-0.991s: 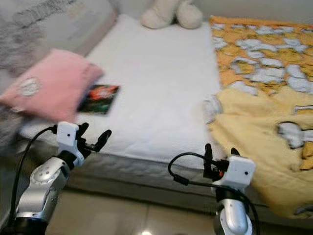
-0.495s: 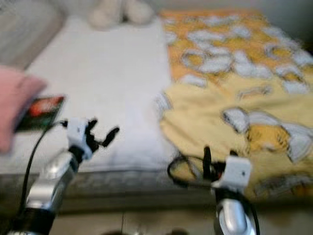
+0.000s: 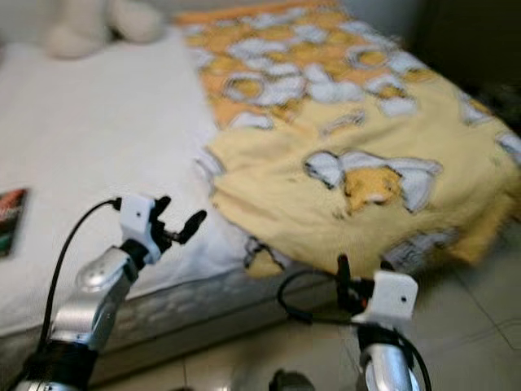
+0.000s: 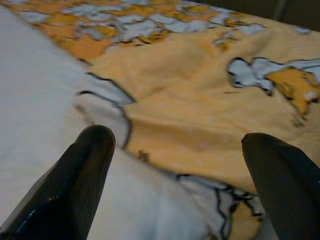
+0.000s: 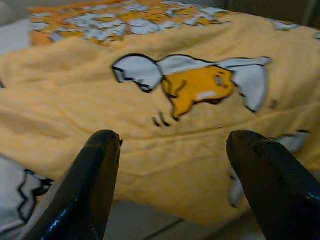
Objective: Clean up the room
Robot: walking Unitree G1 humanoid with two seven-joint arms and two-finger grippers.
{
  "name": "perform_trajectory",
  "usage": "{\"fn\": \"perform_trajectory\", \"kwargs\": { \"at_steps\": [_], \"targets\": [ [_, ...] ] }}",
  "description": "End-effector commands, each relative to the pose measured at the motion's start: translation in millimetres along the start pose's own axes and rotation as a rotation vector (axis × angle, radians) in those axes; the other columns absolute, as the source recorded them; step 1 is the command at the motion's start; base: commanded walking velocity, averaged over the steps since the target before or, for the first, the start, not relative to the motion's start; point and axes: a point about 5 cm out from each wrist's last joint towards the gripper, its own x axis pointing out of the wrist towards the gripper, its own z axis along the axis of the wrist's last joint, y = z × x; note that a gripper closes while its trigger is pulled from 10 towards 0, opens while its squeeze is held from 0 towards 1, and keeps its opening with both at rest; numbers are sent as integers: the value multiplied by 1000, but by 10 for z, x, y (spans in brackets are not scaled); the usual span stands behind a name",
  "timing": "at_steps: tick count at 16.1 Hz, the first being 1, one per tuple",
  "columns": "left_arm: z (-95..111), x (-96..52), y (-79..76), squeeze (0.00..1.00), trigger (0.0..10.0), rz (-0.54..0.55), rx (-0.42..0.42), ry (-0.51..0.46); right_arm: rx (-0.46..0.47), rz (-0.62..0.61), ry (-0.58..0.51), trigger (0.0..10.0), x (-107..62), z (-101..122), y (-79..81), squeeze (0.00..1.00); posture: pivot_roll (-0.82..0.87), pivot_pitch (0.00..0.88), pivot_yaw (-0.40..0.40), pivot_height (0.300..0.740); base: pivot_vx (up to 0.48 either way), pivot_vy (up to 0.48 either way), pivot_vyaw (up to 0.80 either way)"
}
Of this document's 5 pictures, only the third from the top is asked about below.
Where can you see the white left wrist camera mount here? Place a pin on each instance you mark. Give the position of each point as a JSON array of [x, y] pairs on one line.
[[136, 220]]

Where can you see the yellow egg print blanket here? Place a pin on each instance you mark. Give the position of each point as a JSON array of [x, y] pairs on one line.
[[293, 212]]

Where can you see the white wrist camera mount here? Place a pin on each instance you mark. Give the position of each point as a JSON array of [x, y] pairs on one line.
[[392, 297], [136, 220]]

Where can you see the white bed mattress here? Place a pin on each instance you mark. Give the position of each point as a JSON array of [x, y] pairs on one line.
[[106, 130]]

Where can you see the dark red green book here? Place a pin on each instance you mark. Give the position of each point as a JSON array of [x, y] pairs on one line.
[[12, 221]]

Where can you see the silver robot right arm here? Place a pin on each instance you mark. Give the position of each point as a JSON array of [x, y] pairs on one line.
[[391, 366]]

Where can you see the cream plush toy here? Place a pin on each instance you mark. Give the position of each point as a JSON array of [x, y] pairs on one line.
[[81, 31]]

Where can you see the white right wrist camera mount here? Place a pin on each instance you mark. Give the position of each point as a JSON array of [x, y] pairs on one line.
[[392, 297]]

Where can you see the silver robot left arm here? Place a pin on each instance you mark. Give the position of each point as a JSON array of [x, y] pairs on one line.
[[94, 297]]

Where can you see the dark robot right foot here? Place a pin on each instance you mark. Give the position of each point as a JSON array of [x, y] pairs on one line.
[[293, 382]]

